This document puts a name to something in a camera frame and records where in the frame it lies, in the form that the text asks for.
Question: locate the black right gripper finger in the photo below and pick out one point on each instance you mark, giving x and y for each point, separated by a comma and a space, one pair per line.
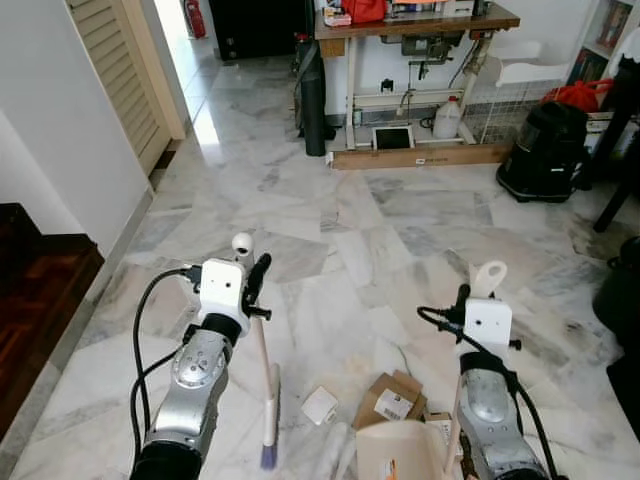
463, 298

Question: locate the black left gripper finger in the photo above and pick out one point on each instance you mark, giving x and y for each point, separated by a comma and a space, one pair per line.
259, 275

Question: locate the cream hand broom purple bristles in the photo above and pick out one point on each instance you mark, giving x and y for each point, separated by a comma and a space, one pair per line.
268, 400

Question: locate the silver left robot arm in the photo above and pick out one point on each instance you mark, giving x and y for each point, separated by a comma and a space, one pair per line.
195, 390

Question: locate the small white box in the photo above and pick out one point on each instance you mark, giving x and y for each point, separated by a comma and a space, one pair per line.
320, 405

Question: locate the brown cardboard piece with label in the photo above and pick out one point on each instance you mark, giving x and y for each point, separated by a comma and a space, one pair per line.
385, 395

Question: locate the wooden plank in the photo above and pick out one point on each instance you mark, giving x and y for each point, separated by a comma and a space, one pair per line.
420, 156

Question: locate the black vacuum cleaner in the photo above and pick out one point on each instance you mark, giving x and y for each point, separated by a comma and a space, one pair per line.
545, 150

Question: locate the white plastic jug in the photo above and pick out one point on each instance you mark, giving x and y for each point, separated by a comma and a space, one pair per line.
447, 120

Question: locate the dark wooden stair step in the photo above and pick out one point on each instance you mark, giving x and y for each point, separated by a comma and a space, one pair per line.
40, 290

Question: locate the black stand legs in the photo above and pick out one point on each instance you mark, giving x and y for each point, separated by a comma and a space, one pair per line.
620, 130

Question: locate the red orange bag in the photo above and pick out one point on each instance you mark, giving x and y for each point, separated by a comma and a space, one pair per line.
580, 95

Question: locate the white plastic chair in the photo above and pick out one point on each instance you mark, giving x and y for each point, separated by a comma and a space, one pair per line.
530, 70

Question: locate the wooden louvred door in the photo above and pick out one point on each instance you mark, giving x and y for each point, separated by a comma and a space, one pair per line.
120, 70

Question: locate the black cabinet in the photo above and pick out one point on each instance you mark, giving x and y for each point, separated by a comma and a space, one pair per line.
260, 25

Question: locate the red fire extinguisher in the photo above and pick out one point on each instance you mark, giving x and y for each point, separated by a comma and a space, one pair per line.
195, 18

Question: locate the wooden sewing machine table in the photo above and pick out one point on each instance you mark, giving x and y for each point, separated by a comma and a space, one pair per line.
420, 22

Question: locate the red cloth bag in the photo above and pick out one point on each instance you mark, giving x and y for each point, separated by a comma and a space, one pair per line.
362, 10

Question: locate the white bookshelf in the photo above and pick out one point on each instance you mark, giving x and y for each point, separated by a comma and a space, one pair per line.
605, 30

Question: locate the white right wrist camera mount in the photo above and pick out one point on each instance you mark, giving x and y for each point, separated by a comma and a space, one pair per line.
488, 325

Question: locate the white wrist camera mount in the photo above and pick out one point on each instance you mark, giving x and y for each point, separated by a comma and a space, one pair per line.
488, 325
220, 288

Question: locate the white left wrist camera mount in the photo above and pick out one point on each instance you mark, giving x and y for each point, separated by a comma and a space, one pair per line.
220, 288

